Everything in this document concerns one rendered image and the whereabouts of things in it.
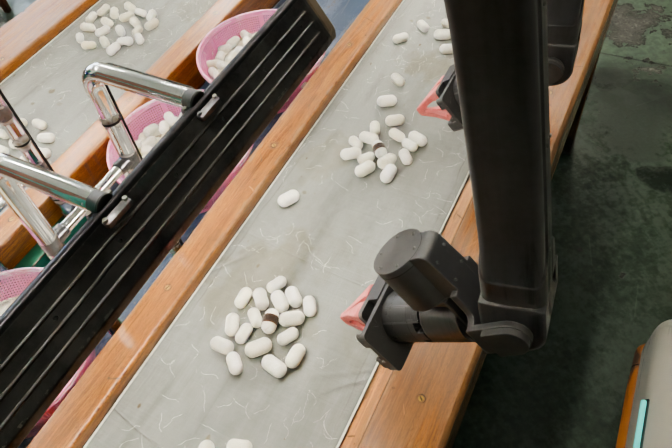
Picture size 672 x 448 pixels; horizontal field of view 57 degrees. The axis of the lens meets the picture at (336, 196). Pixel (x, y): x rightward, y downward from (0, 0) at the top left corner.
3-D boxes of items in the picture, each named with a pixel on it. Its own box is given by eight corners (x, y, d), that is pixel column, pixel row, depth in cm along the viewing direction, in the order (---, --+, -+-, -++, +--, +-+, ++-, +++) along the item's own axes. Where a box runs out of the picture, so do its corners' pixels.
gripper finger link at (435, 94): (401, 105, 102) (444, 88, 95) (417, 79, 106) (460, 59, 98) (425, 135, 104) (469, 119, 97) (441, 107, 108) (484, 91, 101)
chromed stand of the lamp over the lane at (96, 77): (285, 298, 99) (221, 82, 65) (216, 411, 88) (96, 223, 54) (189, 258, 106) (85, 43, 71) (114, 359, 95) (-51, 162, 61)
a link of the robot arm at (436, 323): (489, 354, 59) (507, 305, 62) (447, 310, 57) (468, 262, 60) (436, 353, 65) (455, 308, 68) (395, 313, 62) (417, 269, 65)
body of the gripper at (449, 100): (432, 102, 94) (470, 87, 89) (455, 62, 100) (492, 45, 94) (456, 132, 97) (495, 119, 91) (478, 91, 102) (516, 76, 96)
